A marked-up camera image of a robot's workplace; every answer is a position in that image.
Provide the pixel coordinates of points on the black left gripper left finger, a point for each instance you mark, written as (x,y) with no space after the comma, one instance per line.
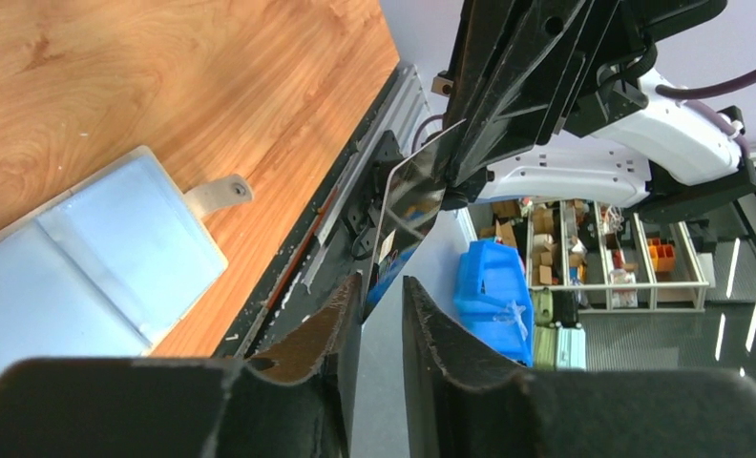
(294,399)

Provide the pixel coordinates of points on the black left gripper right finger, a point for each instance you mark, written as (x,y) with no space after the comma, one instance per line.
(464,399)

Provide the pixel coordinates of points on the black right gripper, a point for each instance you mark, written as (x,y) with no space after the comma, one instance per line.
(523,71)

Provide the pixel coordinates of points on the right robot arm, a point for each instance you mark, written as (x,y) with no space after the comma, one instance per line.
(670,161)

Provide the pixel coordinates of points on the blue plastic crate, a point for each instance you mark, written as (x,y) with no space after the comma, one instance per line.
(493,301)

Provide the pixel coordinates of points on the white storage shelf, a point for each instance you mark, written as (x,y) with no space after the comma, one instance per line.
(602,259)

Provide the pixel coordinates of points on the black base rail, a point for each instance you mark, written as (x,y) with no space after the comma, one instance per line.
(335,233)

